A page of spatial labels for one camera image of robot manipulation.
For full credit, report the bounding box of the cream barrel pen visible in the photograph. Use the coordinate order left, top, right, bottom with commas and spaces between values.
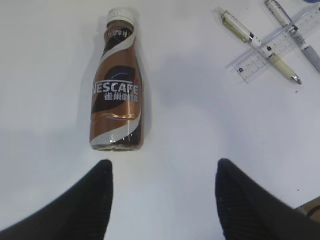
216, 7, 302, 85

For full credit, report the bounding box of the clear plastic ruler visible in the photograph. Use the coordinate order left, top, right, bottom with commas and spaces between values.
226, 3, 320, 83

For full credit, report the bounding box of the blue pencil sharpener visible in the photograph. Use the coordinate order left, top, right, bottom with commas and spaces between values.
304, 0, 320, 3

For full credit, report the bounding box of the grey grip white pen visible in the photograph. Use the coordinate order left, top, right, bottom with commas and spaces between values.
264, 0, 320, 72

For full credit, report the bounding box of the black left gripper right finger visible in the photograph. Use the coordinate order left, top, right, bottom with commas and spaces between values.
215, 158, 320, 240

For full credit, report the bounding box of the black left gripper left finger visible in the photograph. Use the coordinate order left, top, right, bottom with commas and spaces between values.
0, 159, 113, 240

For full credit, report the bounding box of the brown Nescafe coffee bottle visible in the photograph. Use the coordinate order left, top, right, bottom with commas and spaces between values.
89, 7, 144, 151

